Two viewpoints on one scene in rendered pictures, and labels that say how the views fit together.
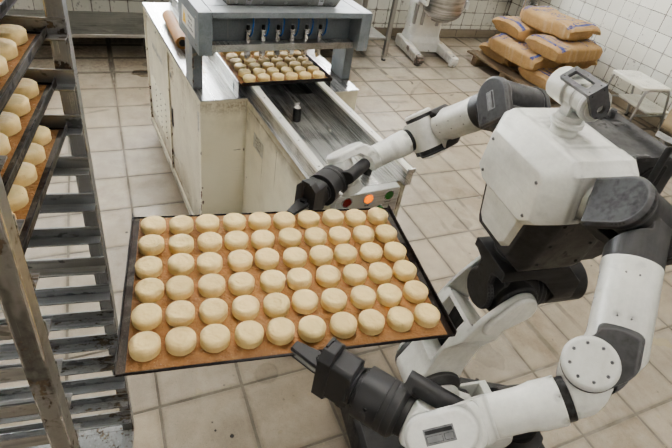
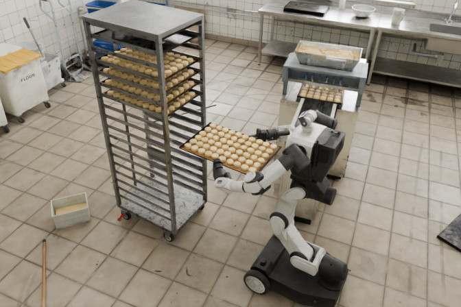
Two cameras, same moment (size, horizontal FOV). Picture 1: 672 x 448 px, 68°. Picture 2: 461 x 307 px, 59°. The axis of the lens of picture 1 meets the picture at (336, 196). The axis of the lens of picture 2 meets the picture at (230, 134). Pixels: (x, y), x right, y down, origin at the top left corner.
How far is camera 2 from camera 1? 207 cm
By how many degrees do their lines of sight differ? 41
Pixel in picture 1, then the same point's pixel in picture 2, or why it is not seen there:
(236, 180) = not seen: hidden behind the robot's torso
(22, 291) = (164, 118)
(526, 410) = (236, 183)
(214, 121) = (285, 108)
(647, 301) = (271, 170)
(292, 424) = (256, 235)
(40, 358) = (165, 133)
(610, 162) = (304, 140)
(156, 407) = (219, 205)
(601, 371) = (248, 177)
